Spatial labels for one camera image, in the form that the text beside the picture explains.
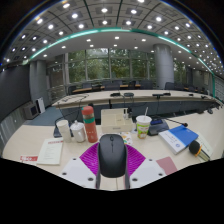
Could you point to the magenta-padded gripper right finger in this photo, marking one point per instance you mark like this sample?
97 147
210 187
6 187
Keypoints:
148 171

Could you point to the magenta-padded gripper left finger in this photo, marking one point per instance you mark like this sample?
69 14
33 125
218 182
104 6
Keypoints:
75 171

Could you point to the black computer mouse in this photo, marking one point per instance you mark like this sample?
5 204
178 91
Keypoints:
112 156

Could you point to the pink printed mouse pad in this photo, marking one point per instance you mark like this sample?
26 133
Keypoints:
166 165

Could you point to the white paper booklet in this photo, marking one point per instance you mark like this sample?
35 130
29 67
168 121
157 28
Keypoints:
50 151

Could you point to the white lidded mug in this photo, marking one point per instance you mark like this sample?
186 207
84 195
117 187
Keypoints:
78 132

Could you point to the colourful printed flyer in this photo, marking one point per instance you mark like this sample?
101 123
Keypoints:
128 137

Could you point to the white paper cup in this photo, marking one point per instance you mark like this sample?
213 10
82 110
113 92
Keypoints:
64 131

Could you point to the printed drink cup with straw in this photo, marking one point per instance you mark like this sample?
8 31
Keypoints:
143 128

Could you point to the black desk conference unit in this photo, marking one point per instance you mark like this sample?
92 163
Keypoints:
159 127

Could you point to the red bottle with green band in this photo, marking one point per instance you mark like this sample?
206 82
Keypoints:
90 128

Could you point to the red and white leaflet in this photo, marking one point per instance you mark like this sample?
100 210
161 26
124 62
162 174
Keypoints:
29 158

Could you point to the blue and white book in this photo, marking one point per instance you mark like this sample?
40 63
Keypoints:
183 135

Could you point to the black handheld microphone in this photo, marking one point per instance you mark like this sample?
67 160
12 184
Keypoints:
196 148

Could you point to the black gooseneck desk microphone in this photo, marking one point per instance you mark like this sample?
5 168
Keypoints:
184 124

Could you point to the beige cardboard box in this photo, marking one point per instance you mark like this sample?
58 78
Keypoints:
115 121

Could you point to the white and green booklet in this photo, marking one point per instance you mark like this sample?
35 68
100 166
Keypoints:
206 143

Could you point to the long curved conference table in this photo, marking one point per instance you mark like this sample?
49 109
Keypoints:
140 97

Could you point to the white standing appliance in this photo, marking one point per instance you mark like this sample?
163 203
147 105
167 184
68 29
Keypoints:
41 105

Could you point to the grey box appliance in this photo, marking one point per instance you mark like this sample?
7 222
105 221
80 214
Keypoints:
30 111

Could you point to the row of black office chairs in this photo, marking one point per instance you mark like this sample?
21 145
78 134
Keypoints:
111 87

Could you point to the group of ceiling lights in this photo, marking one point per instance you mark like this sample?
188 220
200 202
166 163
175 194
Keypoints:
104 10

